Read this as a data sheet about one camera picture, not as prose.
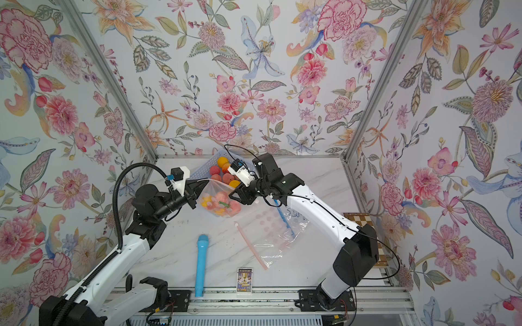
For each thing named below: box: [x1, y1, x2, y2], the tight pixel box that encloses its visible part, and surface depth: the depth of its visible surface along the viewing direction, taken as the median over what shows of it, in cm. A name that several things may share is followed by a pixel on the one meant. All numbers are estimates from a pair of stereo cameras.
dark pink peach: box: [209, 165, 221, 176], surface depth 112 cm
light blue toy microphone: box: [195, 234, 209, 298], surface depth 82 cm
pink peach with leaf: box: [214, 191, 230, 208], surface depth 80 cm
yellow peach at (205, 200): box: [201, 195, 213, 208], surface depth 80 cm
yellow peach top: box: [216, 156, 230, 168], surface depth 116 cm
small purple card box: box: [236, 266, 254, 295], surface depth 79 cm
